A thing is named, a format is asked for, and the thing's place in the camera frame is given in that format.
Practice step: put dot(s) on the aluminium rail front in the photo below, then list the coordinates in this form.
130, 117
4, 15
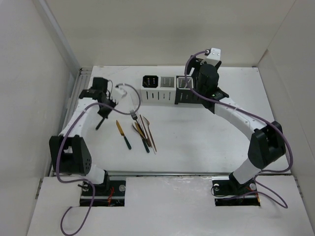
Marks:
144, 173

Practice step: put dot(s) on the black utensil container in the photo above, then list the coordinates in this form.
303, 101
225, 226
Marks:
183, 94

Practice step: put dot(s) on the gold fork green handle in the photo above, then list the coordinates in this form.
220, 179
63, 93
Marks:
99, 124

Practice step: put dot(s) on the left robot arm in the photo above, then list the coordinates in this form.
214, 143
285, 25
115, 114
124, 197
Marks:
69, 152

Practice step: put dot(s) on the white chopstick long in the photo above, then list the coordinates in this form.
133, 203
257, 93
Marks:
141, 126

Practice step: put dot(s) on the aluminium rail left side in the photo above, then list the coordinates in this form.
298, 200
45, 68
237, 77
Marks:
74, 88

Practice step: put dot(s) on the white utensil container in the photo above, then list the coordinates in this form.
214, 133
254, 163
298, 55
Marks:
158, 90

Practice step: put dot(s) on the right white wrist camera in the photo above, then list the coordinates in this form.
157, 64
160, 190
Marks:
213, 56

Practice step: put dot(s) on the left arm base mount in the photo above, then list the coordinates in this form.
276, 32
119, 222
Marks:
113, 195

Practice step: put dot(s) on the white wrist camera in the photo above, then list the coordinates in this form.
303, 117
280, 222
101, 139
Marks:
213, 56
117, 94

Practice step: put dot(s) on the copper chopstick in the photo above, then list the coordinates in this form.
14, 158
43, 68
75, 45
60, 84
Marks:
148, 134

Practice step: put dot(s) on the aluminium rail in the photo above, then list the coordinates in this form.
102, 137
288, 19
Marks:
74, 88
144, 173

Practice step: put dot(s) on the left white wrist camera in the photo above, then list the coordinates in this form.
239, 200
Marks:
117, 94

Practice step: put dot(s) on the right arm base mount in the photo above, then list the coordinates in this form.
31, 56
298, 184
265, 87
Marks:
227, 194

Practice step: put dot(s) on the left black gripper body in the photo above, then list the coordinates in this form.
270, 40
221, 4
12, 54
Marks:
105, 111

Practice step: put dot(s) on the bronze knife green handle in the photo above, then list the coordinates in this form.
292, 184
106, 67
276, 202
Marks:
136, 128

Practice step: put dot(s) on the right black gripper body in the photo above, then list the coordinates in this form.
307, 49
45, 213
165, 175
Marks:
197, 64

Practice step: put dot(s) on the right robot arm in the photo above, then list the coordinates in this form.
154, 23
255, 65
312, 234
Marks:
266, 139

